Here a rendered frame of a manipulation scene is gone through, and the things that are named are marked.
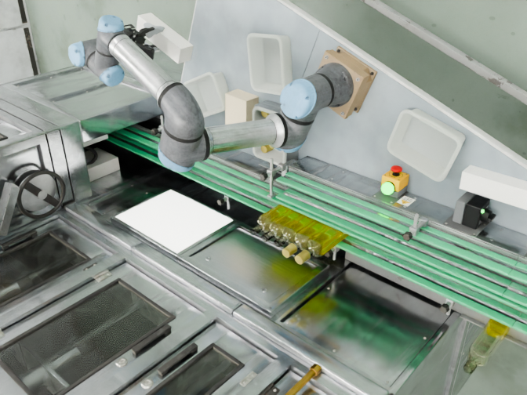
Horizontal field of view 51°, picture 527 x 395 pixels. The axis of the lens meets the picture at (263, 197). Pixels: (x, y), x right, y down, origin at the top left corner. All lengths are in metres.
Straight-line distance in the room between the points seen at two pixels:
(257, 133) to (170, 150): 0.30
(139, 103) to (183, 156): 1.06
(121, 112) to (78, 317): 1.02
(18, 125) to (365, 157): 1.45
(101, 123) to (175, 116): 1.03
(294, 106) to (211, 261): 0.69
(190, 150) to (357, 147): 0.71
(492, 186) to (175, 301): 1.12
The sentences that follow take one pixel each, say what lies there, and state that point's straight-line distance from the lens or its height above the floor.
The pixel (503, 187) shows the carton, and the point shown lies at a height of 0.81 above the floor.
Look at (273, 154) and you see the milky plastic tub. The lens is 2.29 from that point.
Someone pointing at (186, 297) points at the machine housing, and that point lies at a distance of 1.98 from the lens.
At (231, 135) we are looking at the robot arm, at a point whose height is 1.26.
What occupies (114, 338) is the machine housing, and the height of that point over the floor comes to 1.70.
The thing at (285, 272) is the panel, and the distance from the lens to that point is 2.03.
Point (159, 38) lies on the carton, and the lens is 2.10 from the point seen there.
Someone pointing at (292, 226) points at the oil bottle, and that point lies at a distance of 2.00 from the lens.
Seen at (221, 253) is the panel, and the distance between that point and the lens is 2.13.
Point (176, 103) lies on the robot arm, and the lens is 1.57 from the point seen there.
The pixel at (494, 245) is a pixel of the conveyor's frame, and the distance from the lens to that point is 1.82.
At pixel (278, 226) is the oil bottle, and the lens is 2.00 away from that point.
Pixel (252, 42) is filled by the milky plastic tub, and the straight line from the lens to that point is 2.19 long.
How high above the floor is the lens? 2.37
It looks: 40 degrees down
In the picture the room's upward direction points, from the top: 120 degrees counter-clockwise
